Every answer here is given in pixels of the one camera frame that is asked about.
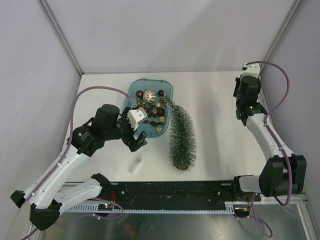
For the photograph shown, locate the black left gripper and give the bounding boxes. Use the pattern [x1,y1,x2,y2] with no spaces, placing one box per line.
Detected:
[103,107,147,151]

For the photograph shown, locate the clear battery box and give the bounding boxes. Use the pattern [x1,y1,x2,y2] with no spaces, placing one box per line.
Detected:
[129,157,142,173]

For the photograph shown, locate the small green christmas tree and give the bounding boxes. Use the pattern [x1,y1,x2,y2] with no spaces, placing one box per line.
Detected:
[167,99,197,172]

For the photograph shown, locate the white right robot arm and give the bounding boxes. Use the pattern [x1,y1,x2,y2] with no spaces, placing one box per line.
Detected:
[230,74,307,201]

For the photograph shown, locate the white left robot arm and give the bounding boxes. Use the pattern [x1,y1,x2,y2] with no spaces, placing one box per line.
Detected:
[10,104,148,231]

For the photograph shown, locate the brown ribbon bow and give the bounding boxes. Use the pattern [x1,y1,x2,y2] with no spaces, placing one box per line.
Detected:
[147,107,158,118]

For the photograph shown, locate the gold glitter bauble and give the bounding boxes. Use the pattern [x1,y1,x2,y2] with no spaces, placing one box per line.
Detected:
[158,116,166,124]

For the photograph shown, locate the dark brown bauble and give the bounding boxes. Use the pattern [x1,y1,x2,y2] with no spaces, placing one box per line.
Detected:
[135,90,144,99]

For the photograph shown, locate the silver ribbed bauble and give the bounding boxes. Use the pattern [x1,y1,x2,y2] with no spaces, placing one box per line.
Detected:
[143,89,157,104]

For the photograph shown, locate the teal plastic tray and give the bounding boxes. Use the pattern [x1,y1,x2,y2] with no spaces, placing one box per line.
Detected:
[127,78,174,138]

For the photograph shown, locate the small dark red bauble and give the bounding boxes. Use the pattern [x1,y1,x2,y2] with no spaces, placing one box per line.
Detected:
[158,90,165,96]

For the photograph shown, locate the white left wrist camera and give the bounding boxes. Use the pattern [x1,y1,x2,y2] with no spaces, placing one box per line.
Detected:
[127,107,148,131]

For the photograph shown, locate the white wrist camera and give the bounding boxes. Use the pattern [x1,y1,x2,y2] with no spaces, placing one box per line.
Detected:
[127,107,148,131]
[240,62,261,79]

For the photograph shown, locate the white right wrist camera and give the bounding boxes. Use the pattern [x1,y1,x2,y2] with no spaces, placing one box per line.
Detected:
[240,62,261,79]

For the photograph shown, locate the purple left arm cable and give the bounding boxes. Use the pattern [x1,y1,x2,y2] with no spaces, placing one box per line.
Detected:
[22,85,138,238]

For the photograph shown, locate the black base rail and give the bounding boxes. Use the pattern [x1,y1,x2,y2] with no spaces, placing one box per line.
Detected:
[92,173,261,209]

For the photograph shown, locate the grey slotted cable duct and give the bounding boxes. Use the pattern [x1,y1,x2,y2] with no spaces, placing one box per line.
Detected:
[66,201,250,215]

